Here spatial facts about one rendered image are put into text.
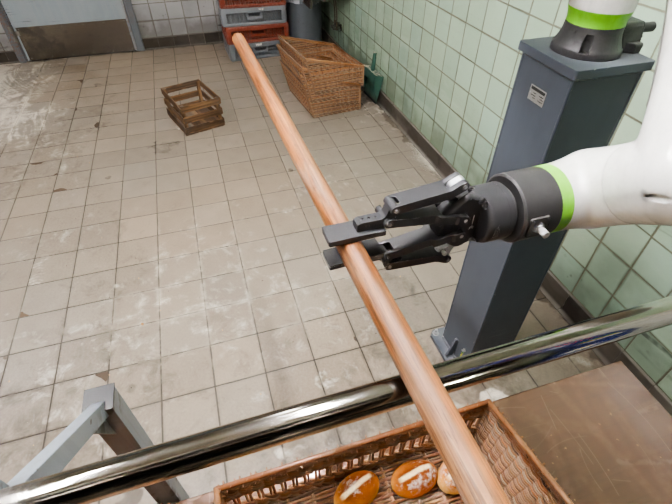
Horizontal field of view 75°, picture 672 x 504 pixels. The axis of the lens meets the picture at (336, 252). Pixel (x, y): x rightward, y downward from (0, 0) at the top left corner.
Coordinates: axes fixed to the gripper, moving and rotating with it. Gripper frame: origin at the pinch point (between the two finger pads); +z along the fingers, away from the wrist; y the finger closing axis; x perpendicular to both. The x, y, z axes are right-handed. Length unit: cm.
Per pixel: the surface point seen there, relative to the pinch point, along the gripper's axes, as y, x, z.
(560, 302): 118, 53, -122
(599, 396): 62, -7, -62
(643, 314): 2.1, -18.6, -26.6
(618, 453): 62, -19, -56
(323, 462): 50, -5, 6
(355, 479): 55, -8, 1
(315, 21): 95, 409, -111
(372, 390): 1.9, -17.8, 4.4
